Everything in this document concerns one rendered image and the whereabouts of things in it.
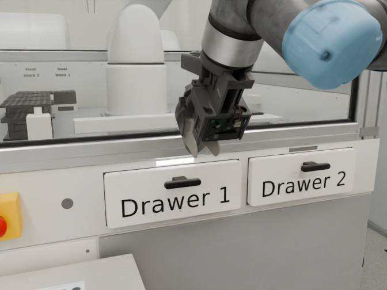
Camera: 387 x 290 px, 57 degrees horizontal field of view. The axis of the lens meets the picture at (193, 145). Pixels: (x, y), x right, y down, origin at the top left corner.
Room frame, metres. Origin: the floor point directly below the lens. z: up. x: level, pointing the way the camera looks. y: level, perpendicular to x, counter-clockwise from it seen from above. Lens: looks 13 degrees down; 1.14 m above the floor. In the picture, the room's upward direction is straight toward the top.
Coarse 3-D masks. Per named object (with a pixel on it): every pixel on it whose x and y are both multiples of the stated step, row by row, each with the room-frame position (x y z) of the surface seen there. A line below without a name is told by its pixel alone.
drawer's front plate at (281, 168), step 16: (256, 160) 0.75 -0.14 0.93; (272, 160) 0.76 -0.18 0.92; (288, 160) 0.78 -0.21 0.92; (304, 160) 0.79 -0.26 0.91; (320, 160) 0.81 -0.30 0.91; (336, 160) 0.82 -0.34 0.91; (352, 160) 0.84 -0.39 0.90; (256, 176) 0.75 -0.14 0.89; (272, 176) 0.76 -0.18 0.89; (288, 176) 0.78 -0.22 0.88; (304, 176) 0.79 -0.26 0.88; (320, 176) 0.81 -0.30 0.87; (336, 176) 0.83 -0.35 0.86; (352, 176) 0.84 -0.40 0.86; (256, 192) 0.75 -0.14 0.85; (304, 192) 0.80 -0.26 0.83; (320, 192) 0.81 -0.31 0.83; (336, 192) 0.83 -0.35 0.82
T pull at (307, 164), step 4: (304, 164) 0.78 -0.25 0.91; (308, 164) 0.77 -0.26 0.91; (312, 164) 0.77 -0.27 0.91; (316, 164) 0.77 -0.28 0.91; (320, 164) 0.77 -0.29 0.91; (324, 164) 0.77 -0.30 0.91; (328, 164) 0.77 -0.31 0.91; (304, 168) 0.75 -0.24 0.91; (308, 168) 0.75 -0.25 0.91; (312, 168) 0.76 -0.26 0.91; (316, 168) 0.76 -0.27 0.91; (320, 168) 0.76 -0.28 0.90; (324, 168) 0.77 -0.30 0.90; (328, 168) 0.77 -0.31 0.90
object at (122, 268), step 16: (128, 256) 0.64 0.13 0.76; (32, 272) 0.58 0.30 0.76; (48, 272) 0.58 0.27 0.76; (64, 272) 0.58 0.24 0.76; (80, 272) 0.58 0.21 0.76; (96, 272) 0.58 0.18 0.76; (112, 272) 0.58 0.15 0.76; (128, 272) 0.58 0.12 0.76; (0, 288) 0.53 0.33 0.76; (16, 288) 0.53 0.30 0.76; (32, 288) 0.53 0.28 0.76; (96, 288) 0.53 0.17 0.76; (112, 288) 0.53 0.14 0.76; (128, 288) 0.53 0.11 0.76; (144, 288) 0.54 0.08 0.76
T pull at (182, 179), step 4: (180, 176) 0.69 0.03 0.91; (184, 176) 0.69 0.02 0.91; (172, 180) 0.68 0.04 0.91; (176, 180) 0.66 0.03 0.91; (180, 180) 0.66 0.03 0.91; (184, 180) 0.66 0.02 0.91; (188, 180) 0.66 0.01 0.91; (192, 180) 0.66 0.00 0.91; (196, 180) 0.66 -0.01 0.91; (200, 180) 0.67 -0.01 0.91; (164, 184) 0.65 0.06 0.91; (168, 184) 0.64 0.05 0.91; (172, 184) 0.65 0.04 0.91; (176, 184) 0.65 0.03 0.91; (180, 184) 0.65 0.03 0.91; (184, 184) 0.65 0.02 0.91; (188, 184) 0.66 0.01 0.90; (192, 184) 0.66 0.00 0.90; (196, 184) 0.66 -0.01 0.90; (168, 188) 0.64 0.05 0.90; (172, 188) 0.65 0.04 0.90
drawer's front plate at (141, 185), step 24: (168, 168) 0.69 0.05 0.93; (192, 168) 0.70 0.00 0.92; (216, 168) 0.72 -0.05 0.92; (240, 168) 0.74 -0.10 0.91; (120, 192) 0.65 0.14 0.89; (144, 192) 0.66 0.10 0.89; (168, 192) 0.68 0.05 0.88; (192, 192) 0.70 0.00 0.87; (216, 192) 0.72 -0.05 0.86; (240, 192) 0.74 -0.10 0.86; (120, 216) 0.65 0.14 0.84; (144, 216) 0.66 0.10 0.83; (168, 216) 0.68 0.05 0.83
